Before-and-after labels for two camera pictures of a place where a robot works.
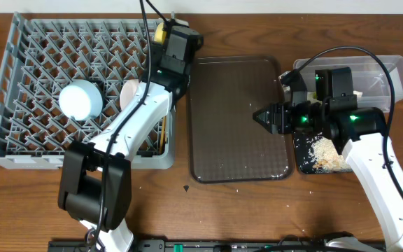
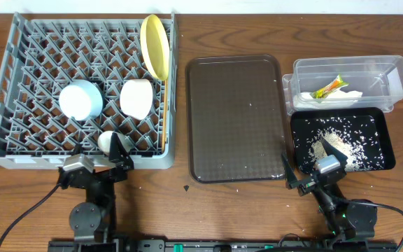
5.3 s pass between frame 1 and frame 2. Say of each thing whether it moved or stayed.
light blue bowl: stayed
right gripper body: moved
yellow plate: moved
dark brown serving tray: stayed
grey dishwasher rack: stayed
